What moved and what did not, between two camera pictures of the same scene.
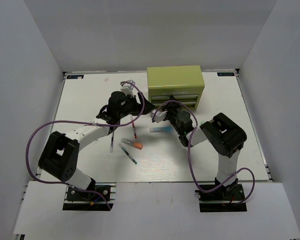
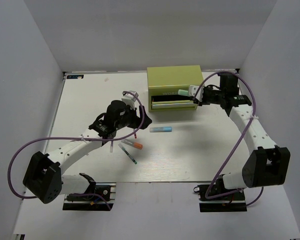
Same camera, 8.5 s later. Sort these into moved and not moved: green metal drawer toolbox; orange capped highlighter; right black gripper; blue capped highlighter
Moved: right black gripper
Not moved: orange capped highlighter; green metal drawer toolbox; blue capped highlighter
